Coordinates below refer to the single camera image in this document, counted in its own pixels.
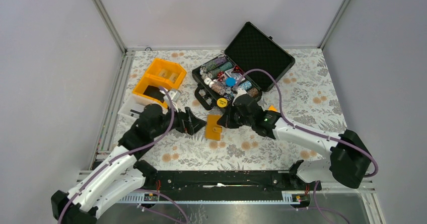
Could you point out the playing card deck box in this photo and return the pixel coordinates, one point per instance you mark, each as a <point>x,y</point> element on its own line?
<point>235,75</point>

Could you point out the yellow round dealer button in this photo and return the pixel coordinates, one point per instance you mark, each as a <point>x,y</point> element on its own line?
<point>222,102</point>

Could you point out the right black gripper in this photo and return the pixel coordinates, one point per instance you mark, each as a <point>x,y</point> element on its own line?
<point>226,121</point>

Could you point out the orange card holder wallet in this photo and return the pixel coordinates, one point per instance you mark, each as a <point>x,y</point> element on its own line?
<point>213,131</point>

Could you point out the clear plastic card bin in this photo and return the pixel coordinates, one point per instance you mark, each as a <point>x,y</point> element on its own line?
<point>133,106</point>

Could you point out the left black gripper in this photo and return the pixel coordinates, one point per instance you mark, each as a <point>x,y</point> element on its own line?
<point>194,123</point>

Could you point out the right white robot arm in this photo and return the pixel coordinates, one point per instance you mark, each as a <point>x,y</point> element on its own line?
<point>345,157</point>

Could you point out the blue round chip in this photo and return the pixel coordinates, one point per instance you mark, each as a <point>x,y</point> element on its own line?
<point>230,82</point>

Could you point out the aluminium frame rail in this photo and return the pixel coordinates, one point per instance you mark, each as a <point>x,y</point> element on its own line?
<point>108,126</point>

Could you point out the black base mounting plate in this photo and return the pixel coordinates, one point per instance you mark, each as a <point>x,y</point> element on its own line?
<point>204,186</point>

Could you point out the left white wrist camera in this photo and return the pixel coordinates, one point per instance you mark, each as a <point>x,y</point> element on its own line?
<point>172,97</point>

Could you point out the black poker chip case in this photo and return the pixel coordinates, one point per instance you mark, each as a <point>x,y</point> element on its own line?
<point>261,61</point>

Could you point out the orange sticky note block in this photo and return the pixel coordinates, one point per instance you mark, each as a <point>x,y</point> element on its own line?
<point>272,108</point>

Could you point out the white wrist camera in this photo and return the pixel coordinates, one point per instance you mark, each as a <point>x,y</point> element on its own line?
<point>239,93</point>
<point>172,97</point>

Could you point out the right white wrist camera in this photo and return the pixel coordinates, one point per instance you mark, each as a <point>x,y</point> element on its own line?
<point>239,93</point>

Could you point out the yellow divided plastic bin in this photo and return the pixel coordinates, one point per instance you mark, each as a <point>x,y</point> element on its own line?
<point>160,73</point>

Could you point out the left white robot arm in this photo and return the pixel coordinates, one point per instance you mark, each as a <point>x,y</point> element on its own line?
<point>123,171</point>

